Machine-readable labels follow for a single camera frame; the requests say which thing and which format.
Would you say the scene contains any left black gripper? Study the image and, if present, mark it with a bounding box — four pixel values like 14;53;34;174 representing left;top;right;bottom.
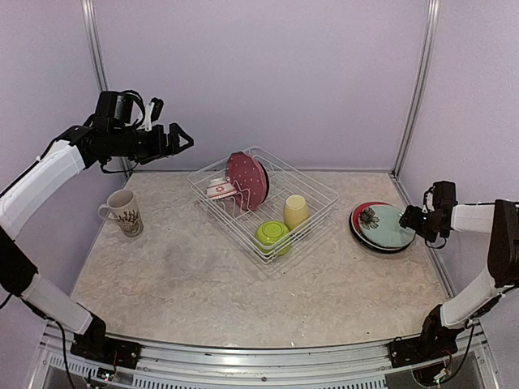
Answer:
110;122;194;165

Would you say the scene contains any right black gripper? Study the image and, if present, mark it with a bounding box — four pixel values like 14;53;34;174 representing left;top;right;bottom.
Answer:
400;204;444;242

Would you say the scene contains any teal green plate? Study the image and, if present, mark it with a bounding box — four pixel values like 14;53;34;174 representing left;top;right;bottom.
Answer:
358;204;415;249

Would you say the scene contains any black striped rim plate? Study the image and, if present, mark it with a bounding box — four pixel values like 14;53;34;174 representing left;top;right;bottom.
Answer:
349;211;412;254

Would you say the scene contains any pink polka dot plate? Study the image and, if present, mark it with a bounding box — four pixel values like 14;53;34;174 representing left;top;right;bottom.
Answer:
225;152;265;211

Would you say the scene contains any white floral mug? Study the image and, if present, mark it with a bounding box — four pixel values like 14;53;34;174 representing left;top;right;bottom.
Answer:
97;190;144;237

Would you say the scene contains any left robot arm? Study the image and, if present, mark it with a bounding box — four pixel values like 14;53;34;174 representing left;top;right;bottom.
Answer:
1;123;195;361

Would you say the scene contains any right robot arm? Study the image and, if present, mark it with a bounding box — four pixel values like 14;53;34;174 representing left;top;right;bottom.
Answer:
399;199;518;360

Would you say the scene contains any white bowl red pattern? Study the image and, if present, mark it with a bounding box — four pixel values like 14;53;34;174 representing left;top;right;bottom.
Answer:
205;177;236;199

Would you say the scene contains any yellow mug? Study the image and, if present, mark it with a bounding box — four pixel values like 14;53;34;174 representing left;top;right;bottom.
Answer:
284;194;310;230

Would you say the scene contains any lime green bowl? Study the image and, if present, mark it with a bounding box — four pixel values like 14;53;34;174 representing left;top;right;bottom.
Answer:
254;220;291;256

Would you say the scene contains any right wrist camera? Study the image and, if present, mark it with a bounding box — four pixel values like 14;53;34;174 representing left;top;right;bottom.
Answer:
423;181;458;212

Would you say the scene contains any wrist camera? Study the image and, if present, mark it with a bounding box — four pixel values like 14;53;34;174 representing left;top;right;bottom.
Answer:
423;181;458;212
138;97;164;131

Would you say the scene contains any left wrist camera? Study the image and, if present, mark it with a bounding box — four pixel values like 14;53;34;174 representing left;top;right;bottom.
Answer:
138;97;164;131

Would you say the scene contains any white wire dish rack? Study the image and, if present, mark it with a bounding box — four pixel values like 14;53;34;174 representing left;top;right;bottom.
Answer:
187;146;338;264

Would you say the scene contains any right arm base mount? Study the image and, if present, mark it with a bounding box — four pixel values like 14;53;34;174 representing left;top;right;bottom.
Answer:
388;336;458;368

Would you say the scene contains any front aluminium rail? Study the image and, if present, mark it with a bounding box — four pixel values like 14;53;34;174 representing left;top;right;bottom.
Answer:
26;319;500;389

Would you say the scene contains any left aluminium frame post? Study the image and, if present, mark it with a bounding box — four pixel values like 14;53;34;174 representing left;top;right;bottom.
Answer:
79;0;133;179

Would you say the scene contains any aluminium frame post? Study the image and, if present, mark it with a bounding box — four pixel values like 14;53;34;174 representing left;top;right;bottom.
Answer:
79;0;133;179
392;0;440;180

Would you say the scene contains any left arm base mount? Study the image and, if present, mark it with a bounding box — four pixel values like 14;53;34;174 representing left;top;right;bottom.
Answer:
71;335;142;370

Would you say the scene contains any right aluminium frame post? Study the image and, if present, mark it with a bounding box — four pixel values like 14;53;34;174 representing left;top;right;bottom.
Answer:
392;0;440;180

